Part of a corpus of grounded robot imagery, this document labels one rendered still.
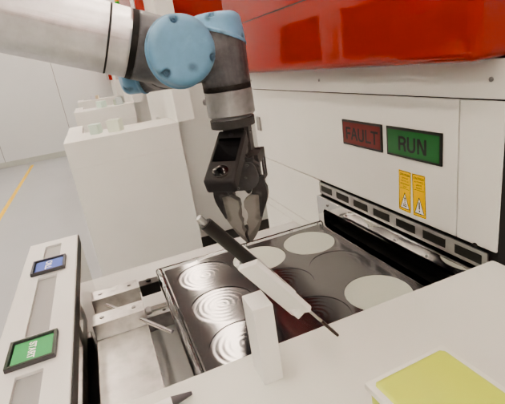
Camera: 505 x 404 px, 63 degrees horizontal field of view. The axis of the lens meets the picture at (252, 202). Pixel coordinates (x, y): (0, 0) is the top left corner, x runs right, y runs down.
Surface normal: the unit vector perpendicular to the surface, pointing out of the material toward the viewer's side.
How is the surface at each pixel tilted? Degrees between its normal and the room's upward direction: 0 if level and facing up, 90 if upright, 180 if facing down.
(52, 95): 90
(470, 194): 90
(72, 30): 100
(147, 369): 0
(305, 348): 0
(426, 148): 90
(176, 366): 0
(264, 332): 90
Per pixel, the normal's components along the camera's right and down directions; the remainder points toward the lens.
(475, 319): -0.14, -0.93
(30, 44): 0.14, 0.85
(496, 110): -0.92, 0.25
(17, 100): 0.37, 0.26
